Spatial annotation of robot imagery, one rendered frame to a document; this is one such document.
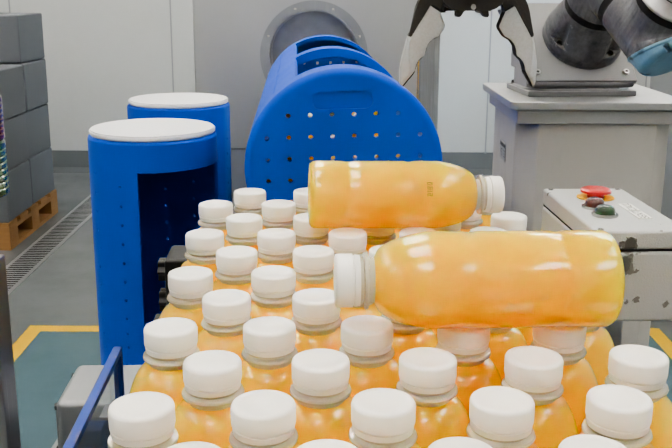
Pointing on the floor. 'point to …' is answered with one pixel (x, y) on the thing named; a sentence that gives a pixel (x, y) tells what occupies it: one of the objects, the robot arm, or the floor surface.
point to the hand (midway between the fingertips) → (468, 88)
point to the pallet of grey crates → (25, 129)
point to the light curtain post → (428, 80)
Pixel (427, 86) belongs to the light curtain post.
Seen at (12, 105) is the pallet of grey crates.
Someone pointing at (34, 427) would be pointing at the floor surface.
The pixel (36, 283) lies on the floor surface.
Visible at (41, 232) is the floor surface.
